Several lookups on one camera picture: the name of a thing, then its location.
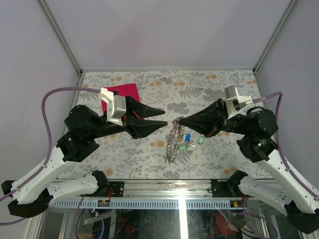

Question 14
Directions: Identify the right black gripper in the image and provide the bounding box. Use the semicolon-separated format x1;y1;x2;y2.
179;98;251;137

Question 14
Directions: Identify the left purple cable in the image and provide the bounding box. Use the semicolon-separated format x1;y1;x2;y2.
0;87;103;226

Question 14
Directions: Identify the floral table mat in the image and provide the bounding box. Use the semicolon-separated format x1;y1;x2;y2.
62;70;270;179

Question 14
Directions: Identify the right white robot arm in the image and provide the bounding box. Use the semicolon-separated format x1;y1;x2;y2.
179;99;319;234

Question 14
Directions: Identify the aluminium front rail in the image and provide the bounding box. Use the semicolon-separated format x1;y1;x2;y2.
49;179;306;210

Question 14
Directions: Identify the red cloth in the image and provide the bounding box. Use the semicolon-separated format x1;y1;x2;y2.
102;83;140;112

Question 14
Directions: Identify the green tag key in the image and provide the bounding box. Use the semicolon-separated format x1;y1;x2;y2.
197;136;205;145
178;144;193;151

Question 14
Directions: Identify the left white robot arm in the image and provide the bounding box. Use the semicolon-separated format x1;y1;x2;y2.
1;92;167;218

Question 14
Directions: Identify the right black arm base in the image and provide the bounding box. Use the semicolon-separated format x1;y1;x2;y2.
207;170;248;198

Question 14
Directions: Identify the blue tag key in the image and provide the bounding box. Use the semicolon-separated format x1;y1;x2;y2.
185;133;191;142

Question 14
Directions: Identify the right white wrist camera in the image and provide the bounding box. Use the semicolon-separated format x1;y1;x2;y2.
224;85;253;119

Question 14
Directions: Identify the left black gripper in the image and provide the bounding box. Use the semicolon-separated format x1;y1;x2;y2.
91;96;169;139

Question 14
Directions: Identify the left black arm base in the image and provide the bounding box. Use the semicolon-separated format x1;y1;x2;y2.
100;181;125;198

